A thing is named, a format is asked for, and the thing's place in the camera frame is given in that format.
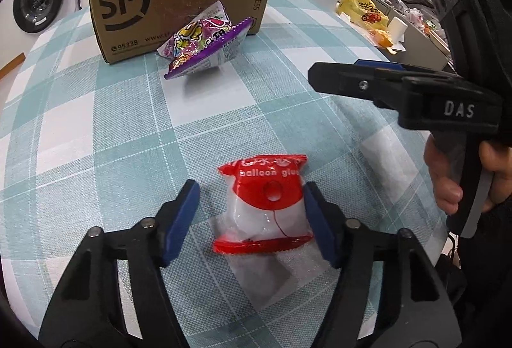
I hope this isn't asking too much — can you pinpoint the yellow plastic bag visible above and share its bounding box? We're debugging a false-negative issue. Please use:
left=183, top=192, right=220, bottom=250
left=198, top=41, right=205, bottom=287
left=338, top=0, right=390, bottom=30

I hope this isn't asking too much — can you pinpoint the brown cardboard box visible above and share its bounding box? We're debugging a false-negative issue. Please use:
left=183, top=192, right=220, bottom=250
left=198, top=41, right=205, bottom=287
left=88, top=0, right=276, bottom=64

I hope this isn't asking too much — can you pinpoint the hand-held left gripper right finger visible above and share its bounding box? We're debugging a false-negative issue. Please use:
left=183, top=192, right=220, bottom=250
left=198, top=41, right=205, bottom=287
left=303, top=181, right=462, bottom=348

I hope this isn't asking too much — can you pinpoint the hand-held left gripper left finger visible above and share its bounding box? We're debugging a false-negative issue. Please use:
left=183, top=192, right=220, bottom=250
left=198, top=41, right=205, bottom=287
left=38, top=179, right=201, bottom=348

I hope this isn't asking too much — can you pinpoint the teal checkered tablecloth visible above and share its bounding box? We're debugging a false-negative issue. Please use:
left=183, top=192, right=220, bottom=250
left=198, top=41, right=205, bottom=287
left=0, top=0, right=452, bottom=348

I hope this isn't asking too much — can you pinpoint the white paper cup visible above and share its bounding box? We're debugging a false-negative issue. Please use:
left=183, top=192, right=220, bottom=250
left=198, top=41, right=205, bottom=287
left=386, top=16, right=409, bottom=43

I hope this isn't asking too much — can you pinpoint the purple snack packet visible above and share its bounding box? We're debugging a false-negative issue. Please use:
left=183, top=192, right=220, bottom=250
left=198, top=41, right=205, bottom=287
left=156, top=1, right=253, bottom=80

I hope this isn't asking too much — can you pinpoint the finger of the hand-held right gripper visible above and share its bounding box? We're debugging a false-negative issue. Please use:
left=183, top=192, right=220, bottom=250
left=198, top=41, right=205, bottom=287
left=354, top=59, right=457, bottom=77
left=308, top=62, right=404, bottom=109

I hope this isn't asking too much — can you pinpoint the orange packet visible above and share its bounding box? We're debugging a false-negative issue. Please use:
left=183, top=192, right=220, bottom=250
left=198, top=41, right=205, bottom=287
left=370, top=30, right=395, bottom=48

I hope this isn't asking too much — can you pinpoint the person's right hand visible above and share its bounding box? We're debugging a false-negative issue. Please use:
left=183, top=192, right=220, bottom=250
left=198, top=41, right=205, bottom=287
left=424, top=136, right=512, bottom=213

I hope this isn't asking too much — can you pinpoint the red white clear packet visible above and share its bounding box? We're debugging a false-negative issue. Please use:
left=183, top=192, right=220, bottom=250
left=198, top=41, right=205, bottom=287
left=212, top=154, right=314, bottom=255

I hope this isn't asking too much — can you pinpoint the person's dark clothing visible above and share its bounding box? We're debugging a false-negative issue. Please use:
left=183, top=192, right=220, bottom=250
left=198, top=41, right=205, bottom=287
left=440, top=204, right=512, bottom=348

